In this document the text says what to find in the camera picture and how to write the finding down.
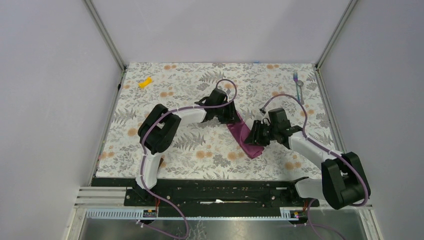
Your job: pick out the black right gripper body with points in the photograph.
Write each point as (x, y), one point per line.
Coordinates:
(263, 132)

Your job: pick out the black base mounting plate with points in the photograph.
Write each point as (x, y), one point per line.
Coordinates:
(205, 195)

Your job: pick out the purple cloth napkin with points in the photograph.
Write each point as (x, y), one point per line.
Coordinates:
(240, 131)

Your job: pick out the brown rectangular block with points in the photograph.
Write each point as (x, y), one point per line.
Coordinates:
(162, 164)

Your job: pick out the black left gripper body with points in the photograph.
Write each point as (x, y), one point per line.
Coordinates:
(226, 114)

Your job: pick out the slotted grey cable duct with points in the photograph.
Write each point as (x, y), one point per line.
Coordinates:
(262, 214)

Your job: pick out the silver spoon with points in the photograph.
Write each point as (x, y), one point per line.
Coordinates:
(300, 84)

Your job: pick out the floral patterned table mat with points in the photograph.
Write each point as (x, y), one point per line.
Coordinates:
(208, 150)

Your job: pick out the iridescent fork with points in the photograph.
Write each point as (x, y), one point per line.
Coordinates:
(296, 81)

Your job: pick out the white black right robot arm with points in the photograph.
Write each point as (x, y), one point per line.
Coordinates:
(343, 181)

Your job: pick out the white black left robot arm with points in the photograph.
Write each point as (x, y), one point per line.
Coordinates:
(160, 127)

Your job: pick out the yellow plastic block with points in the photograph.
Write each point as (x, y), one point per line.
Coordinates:
(145, 83)

